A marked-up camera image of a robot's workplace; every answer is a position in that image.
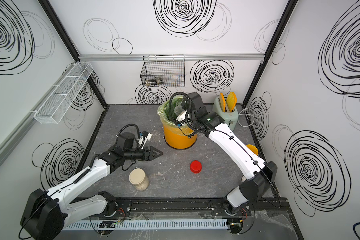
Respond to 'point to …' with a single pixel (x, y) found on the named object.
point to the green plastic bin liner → (166, 110)
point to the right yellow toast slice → (231, 101)
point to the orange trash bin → (178, 138)
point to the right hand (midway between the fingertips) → (196, 96)
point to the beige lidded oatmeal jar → (138, 178)
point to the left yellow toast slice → (222, 102)
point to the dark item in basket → (152, 82)
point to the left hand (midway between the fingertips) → (159, 155)
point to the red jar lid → (195, 166)
